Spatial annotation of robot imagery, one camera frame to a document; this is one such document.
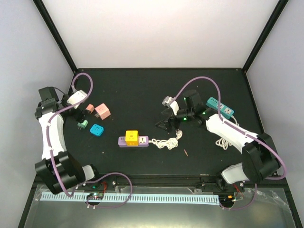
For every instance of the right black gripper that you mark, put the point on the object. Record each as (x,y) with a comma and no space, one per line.
(168,124)

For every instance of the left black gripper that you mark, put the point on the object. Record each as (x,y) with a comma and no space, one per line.
(82,117)

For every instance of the green plug adapter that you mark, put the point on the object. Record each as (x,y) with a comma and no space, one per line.
(82,125)

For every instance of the small pink charger plug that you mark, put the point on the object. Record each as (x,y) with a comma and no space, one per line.
(90,108)

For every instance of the blue cube socket adapter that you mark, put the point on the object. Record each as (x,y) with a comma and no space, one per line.
(96,130)

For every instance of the pink cube socket adapter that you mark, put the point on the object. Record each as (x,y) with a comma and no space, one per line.
(102,111)

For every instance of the purple power strip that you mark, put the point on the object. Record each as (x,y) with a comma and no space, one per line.
(143,142)

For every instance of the yellow cube socket adapter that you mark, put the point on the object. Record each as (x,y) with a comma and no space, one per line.
(131,138)

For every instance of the teal power strip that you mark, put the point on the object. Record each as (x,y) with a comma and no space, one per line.
(224,110)

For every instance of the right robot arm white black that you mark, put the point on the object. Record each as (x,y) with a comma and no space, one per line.
(259,156)

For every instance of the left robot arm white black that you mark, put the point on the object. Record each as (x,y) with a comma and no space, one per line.
(58,169)

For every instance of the left circuit board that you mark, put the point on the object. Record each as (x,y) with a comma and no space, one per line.
(95,196)

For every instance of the circuit board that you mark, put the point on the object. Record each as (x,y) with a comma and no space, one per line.
(95,196)
(230,198)

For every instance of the right circuit board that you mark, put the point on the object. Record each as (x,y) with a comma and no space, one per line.
(230,198)

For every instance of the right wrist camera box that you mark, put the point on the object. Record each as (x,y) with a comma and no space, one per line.
(171,103)

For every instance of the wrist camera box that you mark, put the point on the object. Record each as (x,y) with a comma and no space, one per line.
(171,103)
(76,97)

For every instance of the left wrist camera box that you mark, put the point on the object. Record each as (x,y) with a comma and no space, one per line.
(76,97)

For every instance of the black front rail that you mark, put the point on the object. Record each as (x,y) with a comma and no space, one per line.
(207,183)

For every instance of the light blue slotted cable duct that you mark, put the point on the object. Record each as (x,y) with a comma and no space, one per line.
(135,198)

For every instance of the left black frame post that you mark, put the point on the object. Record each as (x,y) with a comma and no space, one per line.
(55,33)

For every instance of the black frame post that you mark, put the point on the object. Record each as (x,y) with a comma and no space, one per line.
(279,8)
(55,33)

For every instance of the right black frame post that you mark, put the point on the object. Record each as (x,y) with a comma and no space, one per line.
(279,8)

